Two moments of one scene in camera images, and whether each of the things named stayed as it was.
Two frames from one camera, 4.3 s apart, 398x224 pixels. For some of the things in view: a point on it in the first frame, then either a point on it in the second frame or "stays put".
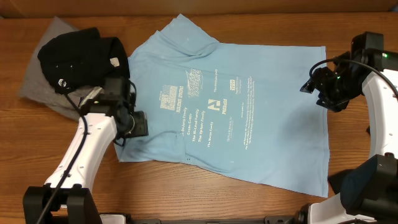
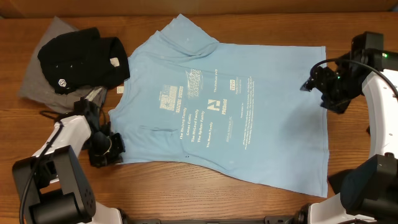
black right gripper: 318,81 stays put
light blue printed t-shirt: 237,111 stays put
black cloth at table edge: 349,183 stays put
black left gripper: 142,129 → 114,157
